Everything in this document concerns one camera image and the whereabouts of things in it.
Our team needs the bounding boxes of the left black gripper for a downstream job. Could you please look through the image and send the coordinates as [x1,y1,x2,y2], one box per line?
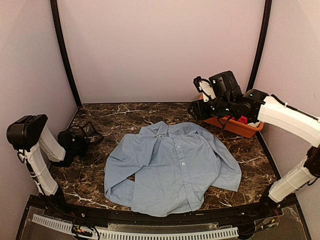
[68,134,91,157]

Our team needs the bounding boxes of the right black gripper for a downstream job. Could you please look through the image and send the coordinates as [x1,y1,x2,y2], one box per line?
[187,96,234,120]

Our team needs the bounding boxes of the light blue button shirt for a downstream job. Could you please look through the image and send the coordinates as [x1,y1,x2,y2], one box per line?
[104,121,242,217]

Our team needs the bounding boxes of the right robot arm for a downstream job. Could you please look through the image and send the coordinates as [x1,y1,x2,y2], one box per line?
[188,70,320,217]

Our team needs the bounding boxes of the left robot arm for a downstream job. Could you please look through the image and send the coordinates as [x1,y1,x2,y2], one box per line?
[6,114,88,197]

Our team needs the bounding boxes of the orange plastic basin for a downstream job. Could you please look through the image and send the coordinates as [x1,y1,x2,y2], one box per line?
[199,92,265,139]

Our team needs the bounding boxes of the red and white clothes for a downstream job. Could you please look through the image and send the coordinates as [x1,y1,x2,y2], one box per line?
[237,116,260,128]

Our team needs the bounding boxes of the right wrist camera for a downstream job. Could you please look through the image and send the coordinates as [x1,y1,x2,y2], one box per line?
[193,76,216,102]

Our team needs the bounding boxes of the black front rail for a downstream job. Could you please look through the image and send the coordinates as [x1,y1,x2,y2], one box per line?
[26,195,294,233]

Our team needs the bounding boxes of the right black frame post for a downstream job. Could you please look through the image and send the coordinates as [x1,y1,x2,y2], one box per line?
[245,0,273,92]

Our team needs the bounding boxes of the black frame post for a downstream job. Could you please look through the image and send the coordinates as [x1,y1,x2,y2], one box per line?
[50,0,82,109]
[245,0,273,92]

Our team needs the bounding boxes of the white slotted cable duct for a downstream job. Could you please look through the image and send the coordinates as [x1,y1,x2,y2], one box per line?
[31,214,239,240]

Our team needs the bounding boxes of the left black frame post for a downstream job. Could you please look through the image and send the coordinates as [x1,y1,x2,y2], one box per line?
[50,0,82,109]

